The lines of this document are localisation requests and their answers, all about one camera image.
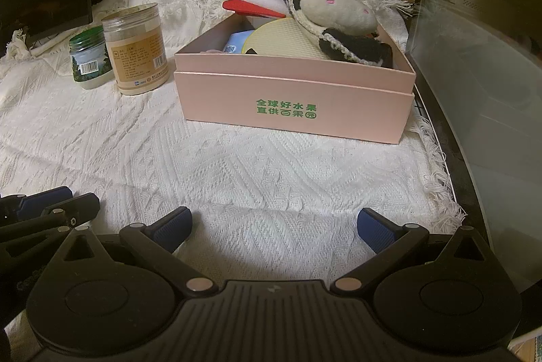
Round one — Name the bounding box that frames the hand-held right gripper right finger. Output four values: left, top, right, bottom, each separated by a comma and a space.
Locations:
331, 207, 490, 293

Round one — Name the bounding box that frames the pink cardboard box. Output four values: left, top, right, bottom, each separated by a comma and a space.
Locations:
174, 12, 418, 145

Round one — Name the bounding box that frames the beige bunny plush toy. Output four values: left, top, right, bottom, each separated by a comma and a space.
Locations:
294, 0, 380, 38

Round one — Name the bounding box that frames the beige lid plastic jar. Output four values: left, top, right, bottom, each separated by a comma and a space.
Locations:
101, 2, 167, 96

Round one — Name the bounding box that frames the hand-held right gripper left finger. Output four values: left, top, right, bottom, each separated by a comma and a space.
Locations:
51, 206, 215, 293

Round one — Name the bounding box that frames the yellow round pad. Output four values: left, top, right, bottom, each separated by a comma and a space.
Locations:
246, 18, 329, 61

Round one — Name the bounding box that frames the white woven cloth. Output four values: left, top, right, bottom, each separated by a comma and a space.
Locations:
0, 0, 467, 355

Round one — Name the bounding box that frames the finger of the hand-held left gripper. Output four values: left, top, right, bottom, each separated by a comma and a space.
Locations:
25, 193, 101, 235
0, 186, 74, 222

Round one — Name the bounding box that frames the blue packet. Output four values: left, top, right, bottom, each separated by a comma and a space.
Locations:
222, 30, 256, 55

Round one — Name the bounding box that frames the glass panel computer case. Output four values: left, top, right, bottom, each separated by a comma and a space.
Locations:
405, 0, 542, 346

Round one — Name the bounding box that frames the green lid glass jar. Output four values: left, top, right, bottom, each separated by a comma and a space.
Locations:
68, 25, 115, 90

